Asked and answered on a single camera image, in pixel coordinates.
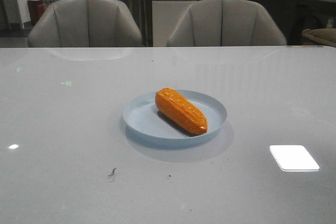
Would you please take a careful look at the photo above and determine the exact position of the light blue round plate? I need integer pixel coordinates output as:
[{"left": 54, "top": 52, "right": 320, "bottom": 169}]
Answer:
[{"left": 123, "top": 90, "right": 227, "bottom": 149}]

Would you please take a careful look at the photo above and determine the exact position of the orange toy corn cob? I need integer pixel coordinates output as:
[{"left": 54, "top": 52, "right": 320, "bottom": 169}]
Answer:
[{"left": 155, "top": 88, "right": 208, "bottom": 135}]

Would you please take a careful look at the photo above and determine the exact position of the left beige leather chair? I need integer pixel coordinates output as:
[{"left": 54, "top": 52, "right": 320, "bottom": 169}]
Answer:
[{"left": 27, "top": 0, "right": 142, "bottom": 48}]

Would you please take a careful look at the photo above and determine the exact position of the right beige leather chair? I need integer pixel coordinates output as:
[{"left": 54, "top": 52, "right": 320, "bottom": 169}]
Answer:
[{"left": 166, "top": 0, "right": 287, "bottom": 47}]

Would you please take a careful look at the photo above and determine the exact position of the beige cushion at right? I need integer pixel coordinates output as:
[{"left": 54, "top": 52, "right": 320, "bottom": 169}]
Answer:
[{"left": 301, "top": 28, "right": 336, "bottom": 47}]

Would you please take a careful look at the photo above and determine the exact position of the beige leather chair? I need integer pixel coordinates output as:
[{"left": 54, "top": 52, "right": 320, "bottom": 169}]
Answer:
[
  {"left": 166, "top": 0, "right": 287, "bottom": 47},
  {"left": 27, "top": 0, "right": 142, "bottom": 48}
]

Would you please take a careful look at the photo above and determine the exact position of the red bin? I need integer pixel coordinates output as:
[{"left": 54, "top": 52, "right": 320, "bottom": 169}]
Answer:
[{"left": 27, "top": 0, "right": 45, "bottom": 25}]

